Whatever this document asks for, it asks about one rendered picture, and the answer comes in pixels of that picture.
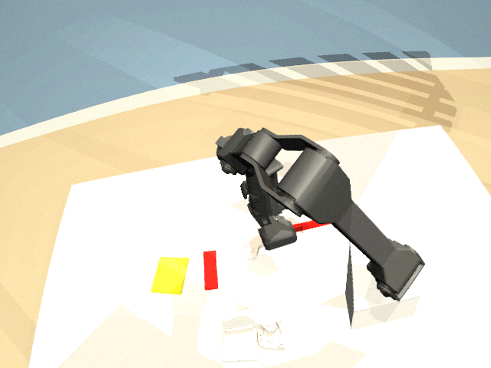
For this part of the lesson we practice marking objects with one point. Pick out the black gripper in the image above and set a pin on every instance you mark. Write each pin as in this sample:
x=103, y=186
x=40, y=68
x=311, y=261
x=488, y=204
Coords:
x=275, y=232

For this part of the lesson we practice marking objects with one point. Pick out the yellow flat rectangular plate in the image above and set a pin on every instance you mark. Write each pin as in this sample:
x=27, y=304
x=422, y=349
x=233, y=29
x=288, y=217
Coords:
x=170, y=275

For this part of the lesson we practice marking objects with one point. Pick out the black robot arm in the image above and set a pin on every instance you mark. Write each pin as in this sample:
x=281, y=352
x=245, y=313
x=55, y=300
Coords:
x=317, y=187

